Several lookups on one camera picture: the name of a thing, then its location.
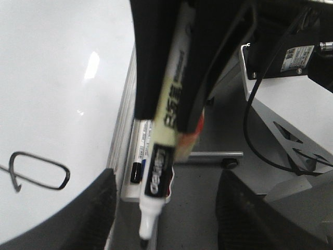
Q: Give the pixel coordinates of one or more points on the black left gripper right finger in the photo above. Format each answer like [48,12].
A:
[246,221]

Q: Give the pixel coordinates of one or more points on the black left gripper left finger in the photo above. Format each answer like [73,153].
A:
[85,223]

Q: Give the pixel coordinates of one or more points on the white black whiteboard marker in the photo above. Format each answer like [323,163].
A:
[158,172]

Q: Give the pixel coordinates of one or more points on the red round magnet with tape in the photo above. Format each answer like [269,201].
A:
[185,142]

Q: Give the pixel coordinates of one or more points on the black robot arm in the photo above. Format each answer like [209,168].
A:
[220,28]

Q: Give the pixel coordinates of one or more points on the white whiteboard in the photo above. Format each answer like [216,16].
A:
[63,71]

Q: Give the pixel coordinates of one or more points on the grey stand leg with caster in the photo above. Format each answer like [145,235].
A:
[226,160]

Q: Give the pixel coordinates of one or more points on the spare marker in tray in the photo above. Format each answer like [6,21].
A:
[143,135]

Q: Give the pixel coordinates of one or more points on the grey aluminium whiteboard frame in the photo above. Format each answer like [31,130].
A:
[123,128]

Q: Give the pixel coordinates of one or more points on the white metal bracket base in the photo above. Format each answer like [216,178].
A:
[298,112]

